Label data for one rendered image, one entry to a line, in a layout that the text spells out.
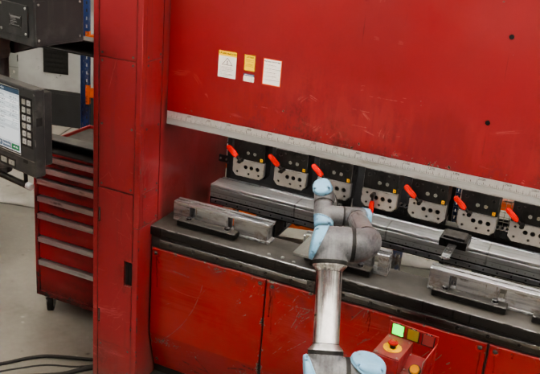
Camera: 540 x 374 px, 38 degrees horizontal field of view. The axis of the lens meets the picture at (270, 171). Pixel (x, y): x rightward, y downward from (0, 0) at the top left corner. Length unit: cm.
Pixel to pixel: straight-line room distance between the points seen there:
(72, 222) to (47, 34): 146
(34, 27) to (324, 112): 118
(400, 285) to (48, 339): 203
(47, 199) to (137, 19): 139
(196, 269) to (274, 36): 113
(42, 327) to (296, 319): 165
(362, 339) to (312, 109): 100
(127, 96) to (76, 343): 157
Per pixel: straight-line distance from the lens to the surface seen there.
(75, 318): 470
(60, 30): 320
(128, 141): 351
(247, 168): 349
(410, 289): 337
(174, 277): 376
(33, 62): 795
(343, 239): 262
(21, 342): 453
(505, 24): 303
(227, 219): 364
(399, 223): 370
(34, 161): 323
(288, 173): 341
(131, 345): 394
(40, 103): 317
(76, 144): 374
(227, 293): 364
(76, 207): 428
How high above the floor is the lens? 242
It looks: 20 degrees down
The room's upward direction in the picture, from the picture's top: 5 degrees clockwise
